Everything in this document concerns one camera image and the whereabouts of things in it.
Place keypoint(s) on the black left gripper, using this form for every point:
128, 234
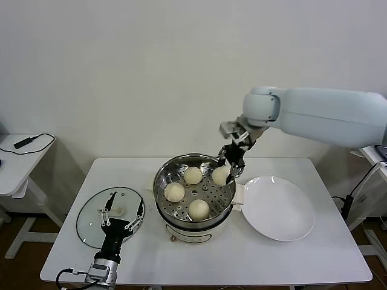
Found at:
116, 232

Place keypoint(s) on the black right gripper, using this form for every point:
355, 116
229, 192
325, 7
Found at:
237, 152

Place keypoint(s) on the white pleated steamed baozi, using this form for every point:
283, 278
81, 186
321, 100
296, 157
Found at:
174, 192
220, 176
199, 209
193, 175

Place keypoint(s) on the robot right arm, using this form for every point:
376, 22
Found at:
317, 111

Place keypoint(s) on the steel perforated steamer basket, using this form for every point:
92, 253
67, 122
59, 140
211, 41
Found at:
161, 178

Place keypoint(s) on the white round plate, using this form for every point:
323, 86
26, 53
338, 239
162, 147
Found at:
272, 211

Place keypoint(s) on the white electric cooking pot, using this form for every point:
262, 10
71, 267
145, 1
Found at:
190, 235

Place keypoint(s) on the white side desk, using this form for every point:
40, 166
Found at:
18, 169

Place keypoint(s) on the black adapter box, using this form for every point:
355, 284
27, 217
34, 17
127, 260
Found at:
22, 143

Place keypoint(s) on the white shelf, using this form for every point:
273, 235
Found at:
367, 163

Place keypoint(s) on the open black laptop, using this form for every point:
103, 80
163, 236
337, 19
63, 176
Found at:
381, 151

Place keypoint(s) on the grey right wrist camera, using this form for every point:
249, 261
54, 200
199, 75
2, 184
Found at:
229, 128

